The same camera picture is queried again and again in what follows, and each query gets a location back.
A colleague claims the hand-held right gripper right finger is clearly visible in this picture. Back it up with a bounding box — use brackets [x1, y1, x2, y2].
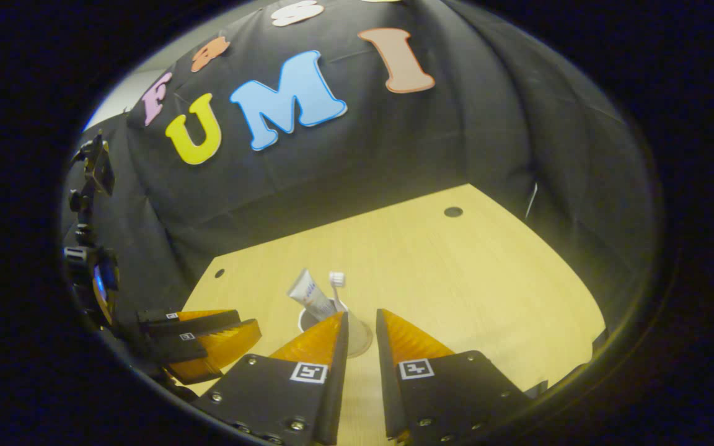
[374, 308, 532, 444]

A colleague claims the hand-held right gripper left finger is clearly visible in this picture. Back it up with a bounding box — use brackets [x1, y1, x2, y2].
[191, 311, 350, 446]

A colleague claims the translucent white cup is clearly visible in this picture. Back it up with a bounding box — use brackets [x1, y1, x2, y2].
[297, 297, 374, 359]

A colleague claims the white toothpaste tube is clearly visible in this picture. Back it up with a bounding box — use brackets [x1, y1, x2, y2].
[287, 268, 337, 323]

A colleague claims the white toothbrush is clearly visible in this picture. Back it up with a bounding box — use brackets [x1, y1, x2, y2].
[329, 271, 348, 313]

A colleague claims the black backdrop cloth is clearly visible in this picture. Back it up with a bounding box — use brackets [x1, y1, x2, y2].
[63, 0, 661, 348]

